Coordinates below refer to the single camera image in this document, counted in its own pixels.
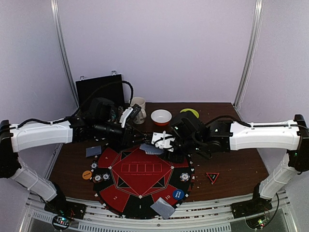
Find white orange bowl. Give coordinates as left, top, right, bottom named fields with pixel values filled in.
left=151, top=109, right=172, bottom=126

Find blue small blind button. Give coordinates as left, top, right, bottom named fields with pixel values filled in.
left=172, top=189, right=184, bottom=201

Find aluminium front rail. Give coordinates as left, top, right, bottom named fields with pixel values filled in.
left=19, top=190, right=297, bottom=232

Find black red triangular marker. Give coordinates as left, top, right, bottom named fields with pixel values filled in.
left=206, top=173, right=220, bottom=185

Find poker chip stack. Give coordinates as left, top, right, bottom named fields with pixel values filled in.
left=93, top=174, right=103, bottom=183
left=102, top=173, right=110, bottom=181
left=91, top=163, right=98, bottom=169

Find grey card deck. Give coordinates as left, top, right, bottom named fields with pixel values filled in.
left=140, top=144, right=164, bottom=155

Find aluminium frame post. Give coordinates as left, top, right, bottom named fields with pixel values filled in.
left=234, top=0, right=265, bottom=111
left=50, top=0, right=79, bottom=108

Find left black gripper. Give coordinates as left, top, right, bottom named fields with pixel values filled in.
left=94, top=119, right=148, bottom=147

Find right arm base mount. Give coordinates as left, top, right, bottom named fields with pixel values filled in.
left=231, top=198, right=272, bottom=218

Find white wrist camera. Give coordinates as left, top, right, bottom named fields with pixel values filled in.
left=119, top=104, right=141, bottom=128
left=151, top=131, right=176, bottom=152

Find left black cable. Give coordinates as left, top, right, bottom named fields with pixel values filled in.
left=14, top=81, right=135, bottom=129

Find face-down cards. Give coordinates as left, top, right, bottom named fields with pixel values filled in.
left=86, top=145, right=102, bottom=158

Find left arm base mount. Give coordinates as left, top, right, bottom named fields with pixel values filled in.
left=44, top=200, right=86, bottom=219

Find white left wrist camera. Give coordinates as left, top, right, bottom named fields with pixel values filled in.
left=119, top=104, right=141, bottom=128

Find right aluminium frame post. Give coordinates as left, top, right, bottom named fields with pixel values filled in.
left=234, top=0, right=265, bottom=111

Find black poker chip case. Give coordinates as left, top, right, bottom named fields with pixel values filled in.
left=75, top=74, right=125, bottom=113

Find round red black poker mat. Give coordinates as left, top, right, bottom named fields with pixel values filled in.
left=90, top=145, right=195, bottom=219

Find orange big blind button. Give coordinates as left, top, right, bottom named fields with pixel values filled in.
left=82, top=170, right=92, bottom=180

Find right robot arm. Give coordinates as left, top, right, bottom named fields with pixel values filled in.
left=159, top=112, right=309, bottom=214

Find left aluminium frame post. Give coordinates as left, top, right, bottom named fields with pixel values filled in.
left=50, top=0, right=79, bottom=108

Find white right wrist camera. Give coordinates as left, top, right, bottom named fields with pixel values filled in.
left=151, top=131, right=176, bottom=152

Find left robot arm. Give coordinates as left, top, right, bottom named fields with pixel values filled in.
left=0, top=98, right=142, bottom=215

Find lime green bowl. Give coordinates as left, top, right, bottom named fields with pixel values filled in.
left=180, top=108, right=199, bottom=118

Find face-down cards front edge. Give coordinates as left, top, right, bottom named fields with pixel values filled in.
left=150, top=197, right=176, bottom=219

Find stack of poker chips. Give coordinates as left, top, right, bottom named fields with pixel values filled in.
left=180, top=173, right=190, bottom=182

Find white floral ceramic mug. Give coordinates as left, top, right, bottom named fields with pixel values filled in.
left=130, top=97, right=147, bottom=125

